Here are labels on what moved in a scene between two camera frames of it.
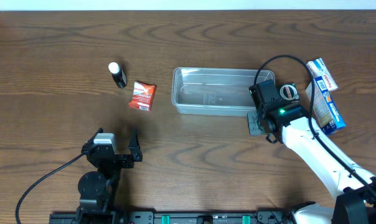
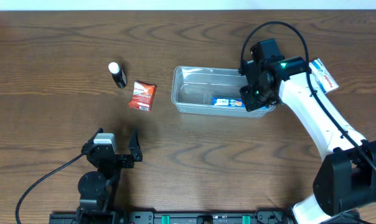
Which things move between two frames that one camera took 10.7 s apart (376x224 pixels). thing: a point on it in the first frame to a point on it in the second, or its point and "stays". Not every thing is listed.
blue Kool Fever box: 326,111 to 228,101
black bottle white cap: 118,75 stays
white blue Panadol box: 318,68 stays
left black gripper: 126,162 stays
